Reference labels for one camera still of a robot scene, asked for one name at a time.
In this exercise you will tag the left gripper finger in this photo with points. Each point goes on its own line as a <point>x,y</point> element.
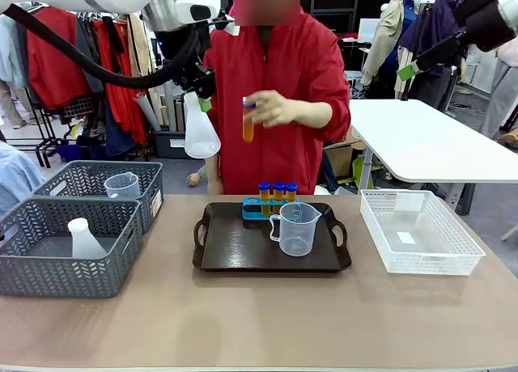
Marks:
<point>205,99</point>
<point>184,88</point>

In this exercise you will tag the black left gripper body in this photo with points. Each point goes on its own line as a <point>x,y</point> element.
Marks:
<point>194,74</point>

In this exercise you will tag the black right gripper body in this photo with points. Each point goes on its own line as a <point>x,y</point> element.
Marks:
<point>443,50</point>

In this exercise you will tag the orange test tube blue cap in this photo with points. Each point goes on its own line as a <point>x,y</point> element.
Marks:
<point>279,193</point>
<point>291,192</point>
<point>264,194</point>
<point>248,125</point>

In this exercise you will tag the clear plastic measuring beaker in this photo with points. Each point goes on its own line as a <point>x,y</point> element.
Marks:
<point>121,186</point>
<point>297,230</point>

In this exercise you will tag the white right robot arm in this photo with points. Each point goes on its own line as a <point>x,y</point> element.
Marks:
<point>489,16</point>

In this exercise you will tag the person's right forearm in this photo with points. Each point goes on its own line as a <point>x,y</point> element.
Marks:
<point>214,178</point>

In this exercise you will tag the person's left hand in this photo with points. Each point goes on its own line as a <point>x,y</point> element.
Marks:
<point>279,109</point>

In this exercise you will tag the mannequin in navy shirt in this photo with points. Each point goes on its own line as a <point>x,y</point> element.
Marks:
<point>433,28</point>

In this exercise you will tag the mannequin in beige coat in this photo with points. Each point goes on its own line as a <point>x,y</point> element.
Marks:
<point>386,36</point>

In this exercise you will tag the rolled white paper tube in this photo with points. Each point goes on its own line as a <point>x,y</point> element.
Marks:
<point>147,111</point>

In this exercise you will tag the grey storage crate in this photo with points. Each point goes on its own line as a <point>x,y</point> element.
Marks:
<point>170,143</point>

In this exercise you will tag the red garment on rack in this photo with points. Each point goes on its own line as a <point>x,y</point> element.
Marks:
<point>52,64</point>
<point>121,105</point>

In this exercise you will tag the white side table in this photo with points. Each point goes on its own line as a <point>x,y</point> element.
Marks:
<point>425,141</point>

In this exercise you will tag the person in red jacket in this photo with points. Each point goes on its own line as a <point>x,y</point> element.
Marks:
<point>283,64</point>

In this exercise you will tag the cardboard box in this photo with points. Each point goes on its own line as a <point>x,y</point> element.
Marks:
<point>342,157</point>

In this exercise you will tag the blue test tube rack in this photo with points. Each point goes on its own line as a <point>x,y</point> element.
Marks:
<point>253,210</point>

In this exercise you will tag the grey plastic basket with label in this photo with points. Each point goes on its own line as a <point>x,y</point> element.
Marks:
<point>81,174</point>

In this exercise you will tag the dark brown serving tray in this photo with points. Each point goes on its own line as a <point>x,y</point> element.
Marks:
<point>243,250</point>

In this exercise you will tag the white plastic basket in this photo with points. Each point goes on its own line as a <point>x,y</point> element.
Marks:
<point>421,234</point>

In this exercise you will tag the light blue cloth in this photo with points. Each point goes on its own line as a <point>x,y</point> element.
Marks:
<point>18,178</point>

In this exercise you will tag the black clothes rack frame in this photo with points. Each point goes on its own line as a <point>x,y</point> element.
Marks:
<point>44,145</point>

